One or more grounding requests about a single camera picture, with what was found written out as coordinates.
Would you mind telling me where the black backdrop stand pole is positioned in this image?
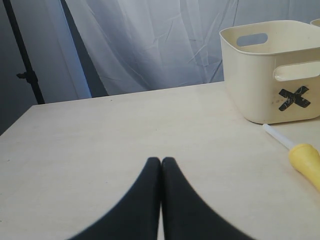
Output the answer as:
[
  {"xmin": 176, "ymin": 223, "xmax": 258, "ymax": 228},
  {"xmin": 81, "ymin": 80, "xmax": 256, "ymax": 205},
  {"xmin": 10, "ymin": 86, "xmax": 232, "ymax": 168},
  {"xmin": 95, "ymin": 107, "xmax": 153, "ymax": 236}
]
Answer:
[{"xmin": 2, "ymin": 0, "xmax": 45, "ymax": 105}]

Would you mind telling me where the detached chicken head with tube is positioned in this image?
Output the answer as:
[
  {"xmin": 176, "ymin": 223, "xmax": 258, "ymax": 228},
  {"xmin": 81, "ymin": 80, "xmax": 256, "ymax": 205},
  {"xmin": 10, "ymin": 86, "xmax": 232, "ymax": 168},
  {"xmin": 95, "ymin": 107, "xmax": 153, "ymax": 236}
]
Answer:
[{"xmin": 262, "ymin": 123, "xmax": 320, "ymax": 192}]

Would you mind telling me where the cream bin marked X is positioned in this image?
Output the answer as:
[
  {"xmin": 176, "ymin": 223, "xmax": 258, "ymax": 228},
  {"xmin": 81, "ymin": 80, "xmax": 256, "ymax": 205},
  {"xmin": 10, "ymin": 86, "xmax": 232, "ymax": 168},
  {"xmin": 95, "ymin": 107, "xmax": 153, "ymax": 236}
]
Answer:
[{"xmin": 219, "ymin": 20, "xmax": 320, "ymax": 124}]

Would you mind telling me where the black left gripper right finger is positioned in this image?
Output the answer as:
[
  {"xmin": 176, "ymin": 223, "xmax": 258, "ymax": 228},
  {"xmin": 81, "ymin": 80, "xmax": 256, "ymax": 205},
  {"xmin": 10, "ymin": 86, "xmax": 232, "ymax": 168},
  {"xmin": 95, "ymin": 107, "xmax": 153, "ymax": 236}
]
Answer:
[{"xmin": 161, "ymin": 157, "xmax": 252, "ymax": 240}]

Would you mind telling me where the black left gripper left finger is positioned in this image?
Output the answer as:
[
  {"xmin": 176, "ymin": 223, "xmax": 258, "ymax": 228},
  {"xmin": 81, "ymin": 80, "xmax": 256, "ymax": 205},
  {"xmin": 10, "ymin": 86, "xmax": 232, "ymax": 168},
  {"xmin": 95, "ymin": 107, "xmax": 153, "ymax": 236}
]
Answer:
[{"xmin": 71, "ymin": 157, "xmax": 161, "ymax": 240}]

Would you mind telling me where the cream bin marked O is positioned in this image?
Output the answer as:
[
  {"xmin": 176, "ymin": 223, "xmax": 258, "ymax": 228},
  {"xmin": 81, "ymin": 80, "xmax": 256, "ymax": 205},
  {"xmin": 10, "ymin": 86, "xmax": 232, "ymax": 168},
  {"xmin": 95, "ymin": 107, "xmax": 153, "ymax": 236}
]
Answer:
[{"xmin": 310, "ymin": 18, "xmax": 320, "ymax": 27}]

